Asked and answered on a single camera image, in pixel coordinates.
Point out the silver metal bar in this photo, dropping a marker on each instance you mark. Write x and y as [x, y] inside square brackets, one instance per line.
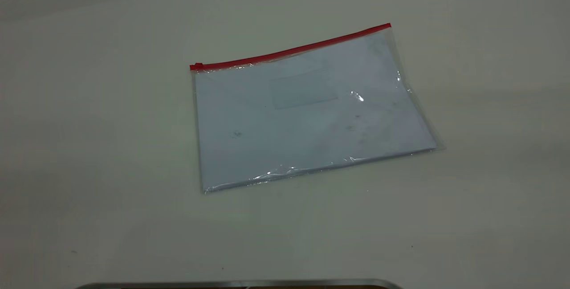
[240, 284]

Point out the clear zip bag red zipper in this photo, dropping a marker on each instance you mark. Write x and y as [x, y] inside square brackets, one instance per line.
[311, 124]

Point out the red zipper slider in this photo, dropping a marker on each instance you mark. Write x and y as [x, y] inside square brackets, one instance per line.
[198, 66]

